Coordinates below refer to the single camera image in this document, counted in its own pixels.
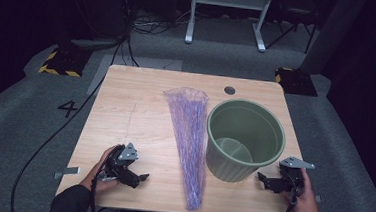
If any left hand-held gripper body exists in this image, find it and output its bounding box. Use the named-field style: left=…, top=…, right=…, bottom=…
left=103, top=140, right=141, bottom=186

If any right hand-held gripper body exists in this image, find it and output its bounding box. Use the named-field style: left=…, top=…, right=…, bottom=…
left=269, top=154, right=317, bottom=196

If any green plastic trash bin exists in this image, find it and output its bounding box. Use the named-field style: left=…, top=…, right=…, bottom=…
left=203, top=96, right=289, bottom=187

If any purple plastic trash bag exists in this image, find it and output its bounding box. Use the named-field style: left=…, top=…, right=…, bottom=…
left=154, top=84, right=213, bottom=212

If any person's right hand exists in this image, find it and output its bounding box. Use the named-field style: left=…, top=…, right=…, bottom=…
left=283, top=167, right=322, bottom=212

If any person's left hand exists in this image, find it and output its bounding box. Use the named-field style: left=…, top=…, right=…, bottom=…
left=79, top=142, right=122, bottom=195

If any black equipment stand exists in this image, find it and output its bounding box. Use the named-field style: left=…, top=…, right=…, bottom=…
left=56, top=0, right=133, bottom=55

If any black tripod stand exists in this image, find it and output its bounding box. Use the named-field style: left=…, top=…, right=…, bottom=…
left=265, top=0, right=320, bottom=55

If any left hand-held gripper cable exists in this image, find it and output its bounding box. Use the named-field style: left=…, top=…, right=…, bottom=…
left=87, top=142, right=124, bottom=212

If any black yellow striped base plate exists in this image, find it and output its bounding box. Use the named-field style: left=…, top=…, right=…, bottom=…
left=273, top=66, right=321, bottom=97
left=38, top=46, right=93, bottom=79

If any short black floor cable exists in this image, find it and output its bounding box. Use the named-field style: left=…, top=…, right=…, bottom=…
left=125, top=35, right=143, bottom=68

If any long black floor cable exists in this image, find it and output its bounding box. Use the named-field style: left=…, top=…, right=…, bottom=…
left=9, top=28, right=132, bottom=212

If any bundle of floor cables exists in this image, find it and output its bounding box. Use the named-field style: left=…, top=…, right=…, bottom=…
left=130, top=6, right=192, bottom=39

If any grey post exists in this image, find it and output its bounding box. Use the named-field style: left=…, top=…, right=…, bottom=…
left=299, top=0, right=368, bottom=79

